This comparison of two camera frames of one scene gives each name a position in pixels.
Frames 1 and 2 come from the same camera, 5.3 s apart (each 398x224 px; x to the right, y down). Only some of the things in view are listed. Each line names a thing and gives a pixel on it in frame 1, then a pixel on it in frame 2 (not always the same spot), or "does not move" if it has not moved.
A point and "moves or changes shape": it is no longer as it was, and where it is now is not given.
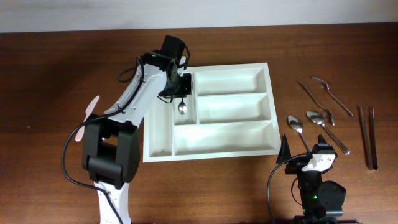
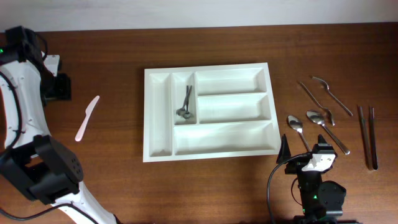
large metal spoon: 297,124 does not move
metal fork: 327,88 does not move
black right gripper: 295,164 does not move
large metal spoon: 318,117 does not move
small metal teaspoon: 182,107 moves or changes shape
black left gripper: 187,87 -> 64,92
